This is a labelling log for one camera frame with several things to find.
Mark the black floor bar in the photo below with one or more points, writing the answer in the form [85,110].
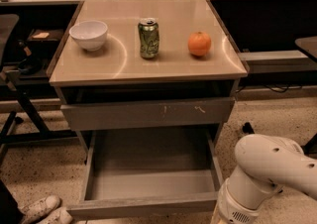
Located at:
[247,128]

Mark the white sneaker lower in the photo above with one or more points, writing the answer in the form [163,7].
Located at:
[58,216]

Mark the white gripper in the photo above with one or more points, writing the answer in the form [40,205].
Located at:
[235,208]

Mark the white ceramic bowl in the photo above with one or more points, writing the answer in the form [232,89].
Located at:
[89,35]

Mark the white sneaker upper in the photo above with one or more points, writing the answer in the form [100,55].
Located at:
[39,209]

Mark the white sneaker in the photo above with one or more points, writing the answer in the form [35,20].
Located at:
[39,209]
[58,216]

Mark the green soda can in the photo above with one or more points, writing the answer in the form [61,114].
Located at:
[149,37]

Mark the grey drawer cabinet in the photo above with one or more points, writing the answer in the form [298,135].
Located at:
[164,63]

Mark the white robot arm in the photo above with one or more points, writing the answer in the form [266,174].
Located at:
[265,165]

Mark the grey drawer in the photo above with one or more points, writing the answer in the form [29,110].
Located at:
[147,172]
[142,114]

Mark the orange fruit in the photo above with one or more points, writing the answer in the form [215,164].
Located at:
[199,43]

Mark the grey top drawer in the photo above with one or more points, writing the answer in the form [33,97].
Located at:
[142,114]

